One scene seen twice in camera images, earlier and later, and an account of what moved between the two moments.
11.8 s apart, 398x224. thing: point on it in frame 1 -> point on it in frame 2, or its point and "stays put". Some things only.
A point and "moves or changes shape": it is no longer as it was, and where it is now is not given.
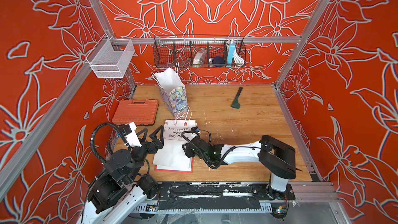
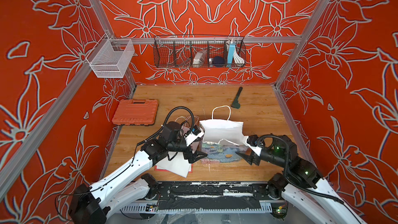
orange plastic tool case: x=143 y=112 stays put
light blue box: x=231 y=53 stays put
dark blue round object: x=218 y=61 stays put
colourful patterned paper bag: x=172 y=89 -> x=223 y=138
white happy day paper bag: x=172 y=154 moves or changes shape
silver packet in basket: x=199 y=58 stays put
